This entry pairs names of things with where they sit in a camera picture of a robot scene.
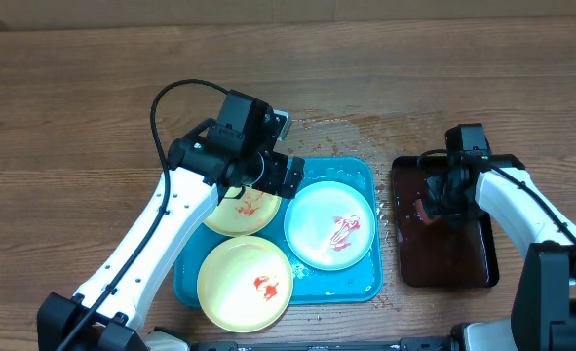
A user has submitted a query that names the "light blue plate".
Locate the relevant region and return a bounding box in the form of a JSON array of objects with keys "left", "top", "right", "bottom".
[{"left": 284, "top": 181, "right": 375, "bottom": 271}]

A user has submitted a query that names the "red black sponge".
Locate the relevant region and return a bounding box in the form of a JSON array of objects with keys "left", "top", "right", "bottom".
[{"left": 414, "top": 199, "right": 441, "bottom": 225}]

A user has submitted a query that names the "black water tray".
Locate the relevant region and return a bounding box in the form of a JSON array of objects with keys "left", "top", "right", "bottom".
[{"left": 390, "top": 156, "right": 500, "bottom": 289}]

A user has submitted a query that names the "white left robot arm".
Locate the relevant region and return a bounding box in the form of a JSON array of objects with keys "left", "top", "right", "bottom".
[{"left": 37, "top": 90, "right": 304, "bottom": 350}]

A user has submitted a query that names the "yellow plate near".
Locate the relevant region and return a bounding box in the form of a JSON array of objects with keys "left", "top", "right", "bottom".
[{"left": 197, "top": 236, "right": 294, "bottom": 333}]

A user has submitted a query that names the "yellow plate far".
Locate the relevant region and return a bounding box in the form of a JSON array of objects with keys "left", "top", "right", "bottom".
[{"left": 204, "top": 187, "right": 282, "bottom": 237}]

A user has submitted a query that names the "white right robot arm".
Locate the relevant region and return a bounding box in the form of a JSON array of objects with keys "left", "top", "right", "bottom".
[{"left": 416, "top": 124, "right": 576, "bottom": 350}]

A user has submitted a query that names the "yellow plate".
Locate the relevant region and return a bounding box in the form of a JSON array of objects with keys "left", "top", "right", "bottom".
[
  {"left": 204, "top": 187, "right": 282, "bottom": 237},
  {"left": 197, "top": 236, "right": 294, "bottom": 333}
]

